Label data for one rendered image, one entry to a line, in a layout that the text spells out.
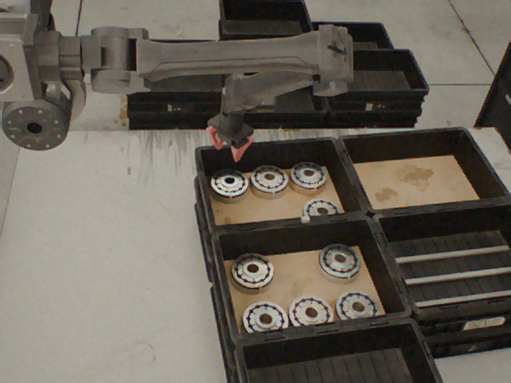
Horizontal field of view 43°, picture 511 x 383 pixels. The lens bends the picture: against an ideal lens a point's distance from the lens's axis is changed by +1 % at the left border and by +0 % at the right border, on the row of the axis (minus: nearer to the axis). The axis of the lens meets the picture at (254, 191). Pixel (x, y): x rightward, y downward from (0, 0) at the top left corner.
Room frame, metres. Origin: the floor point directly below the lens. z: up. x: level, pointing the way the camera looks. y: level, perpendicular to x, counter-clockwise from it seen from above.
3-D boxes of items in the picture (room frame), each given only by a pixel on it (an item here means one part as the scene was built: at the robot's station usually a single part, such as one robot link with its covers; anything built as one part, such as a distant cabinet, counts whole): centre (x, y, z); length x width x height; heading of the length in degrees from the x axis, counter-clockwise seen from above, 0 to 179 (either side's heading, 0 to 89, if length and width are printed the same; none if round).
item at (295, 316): (0.84, -0.16, 0.86); 0.10 x 0.10 x 0.01
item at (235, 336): (0.90, -0.14, 0.92); 0.40 x 0.30 x 0.02; 106
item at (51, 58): (0.88, 0.35, 1.45); 0.09 x 0.08 x 0.12; 11
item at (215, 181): (1.23, 0.07, 0.86); 0.10 x 0.10 x 0.01
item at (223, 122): (1.23, 0.08, 1.08); 0.10 x 0.07 x 0.07; 54
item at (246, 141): (1.22, 0.06, 1.01); 0.07 x 0.07 x 0.09; 54
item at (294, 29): (2.57, 0.04, 0.37); 0.40 x 0.30 x 0.45; 101
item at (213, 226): (1.19, -0.06, 0.92); 0.40 x 0.30 x 0.02; 106
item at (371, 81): (2.25, -0.43, 0.37); 0.40 x 0.30 x 0.45; 101
